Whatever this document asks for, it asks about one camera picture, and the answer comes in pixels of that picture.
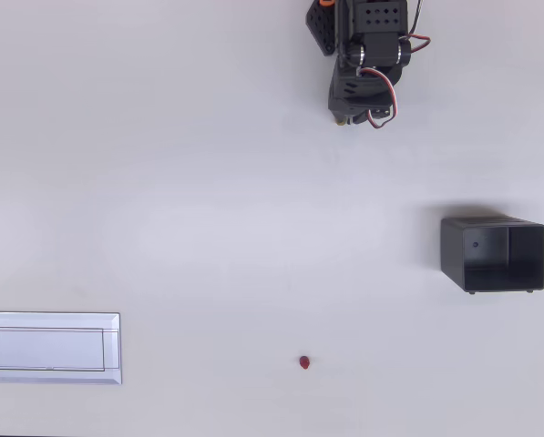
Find red white gripper servo cable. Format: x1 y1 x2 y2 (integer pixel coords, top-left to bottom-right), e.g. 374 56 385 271
356 66 399 130

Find black open box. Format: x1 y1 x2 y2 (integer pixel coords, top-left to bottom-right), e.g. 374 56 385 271
439 216 544 296

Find black robot base, orange clamps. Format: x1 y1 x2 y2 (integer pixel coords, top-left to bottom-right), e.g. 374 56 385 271
304 0 337 57

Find thin black cable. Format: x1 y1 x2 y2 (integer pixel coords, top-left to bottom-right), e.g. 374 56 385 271
409 0 426 36

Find red white arm servo cable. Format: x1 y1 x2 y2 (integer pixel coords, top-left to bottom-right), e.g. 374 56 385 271
401 34 432 54

